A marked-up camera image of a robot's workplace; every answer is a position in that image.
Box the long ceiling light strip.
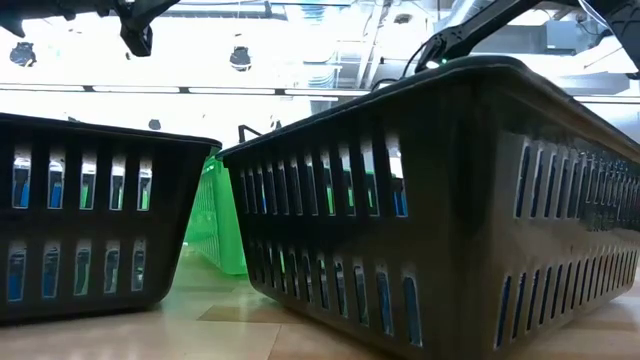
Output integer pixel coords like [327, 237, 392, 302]
[0, 83, 640, 105]

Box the black slotted plastic basket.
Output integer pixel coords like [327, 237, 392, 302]
[0, 112, 223, 324]
[215, 54, 640, 360]

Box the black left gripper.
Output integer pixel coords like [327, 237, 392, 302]
[99, 0, 181, 58]

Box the grey rectangular air duct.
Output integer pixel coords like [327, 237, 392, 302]
[469, 19, 621, 56]

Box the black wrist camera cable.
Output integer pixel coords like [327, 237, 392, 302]
[372, 42, 431, 91]

